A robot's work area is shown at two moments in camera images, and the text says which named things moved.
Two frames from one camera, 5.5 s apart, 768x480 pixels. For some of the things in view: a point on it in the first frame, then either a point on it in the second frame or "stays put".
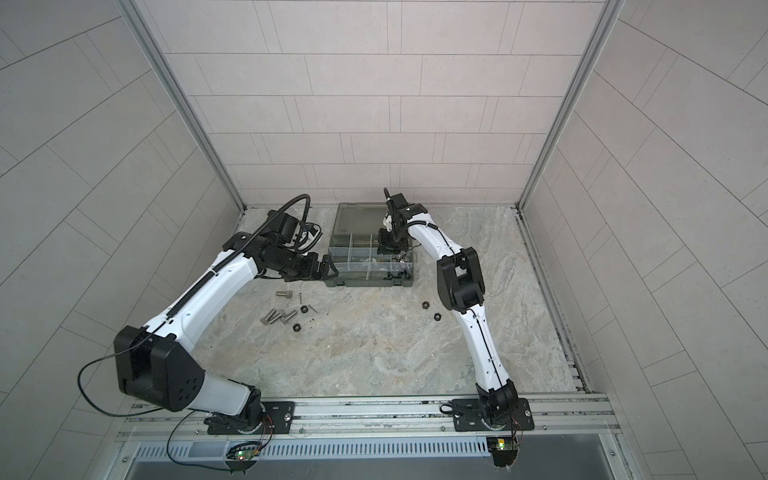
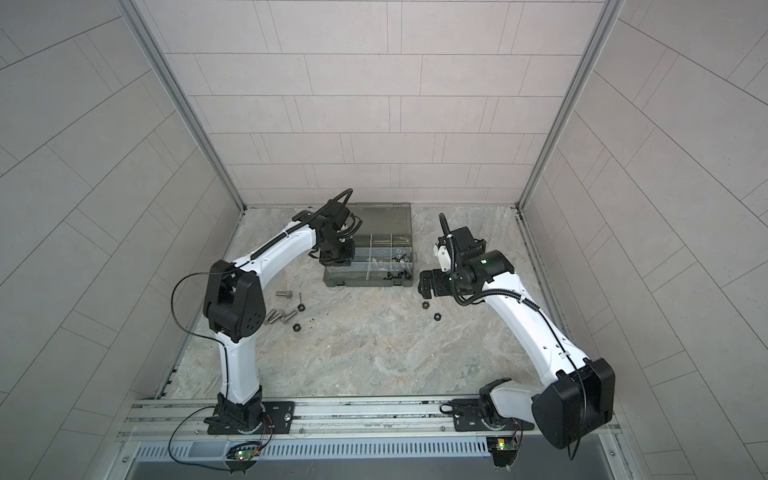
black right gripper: [388, 246] → [437, 287]
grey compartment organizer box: [353, 259] stays put
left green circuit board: [244, 455] stays put
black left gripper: [313, 273] → [346, 258]
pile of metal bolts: [274, 316] stays put
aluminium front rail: [577, 416] stays put
